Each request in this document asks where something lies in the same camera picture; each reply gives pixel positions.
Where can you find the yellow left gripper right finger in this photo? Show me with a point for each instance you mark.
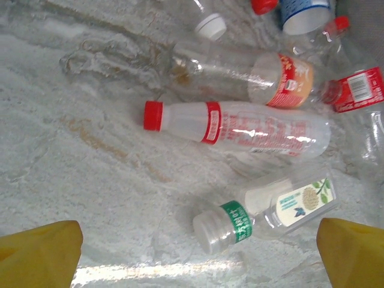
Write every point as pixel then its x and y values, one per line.
pixel 357 258

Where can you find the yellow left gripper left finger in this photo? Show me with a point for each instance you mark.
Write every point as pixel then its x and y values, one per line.
pixel 36 258

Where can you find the green band leaf label bottle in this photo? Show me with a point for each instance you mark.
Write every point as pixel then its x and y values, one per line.
pixel 228 222

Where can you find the red cap printed plastic bottle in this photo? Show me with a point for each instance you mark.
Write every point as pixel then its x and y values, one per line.
pixel 240 132

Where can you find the orange label clear plastic bottle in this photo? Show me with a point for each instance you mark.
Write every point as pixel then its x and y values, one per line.
pixel 288 81

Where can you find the blue white label plastic bottle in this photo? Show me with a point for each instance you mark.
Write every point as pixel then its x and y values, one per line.
pixel 303 15

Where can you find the white cap clear plastic bottle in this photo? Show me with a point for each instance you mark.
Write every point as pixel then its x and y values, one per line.
pixel 211 25

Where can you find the red label cola bottle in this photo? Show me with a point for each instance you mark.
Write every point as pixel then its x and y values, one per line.
pixel 360 90

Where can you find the crushed clear plastic bottle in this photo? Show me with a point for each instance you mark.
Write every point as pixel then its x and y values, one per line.
pixel 90 60

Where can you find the small red cap clear bottle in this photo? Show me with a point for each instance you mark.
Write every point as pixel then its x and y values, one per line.
pixel 342 23

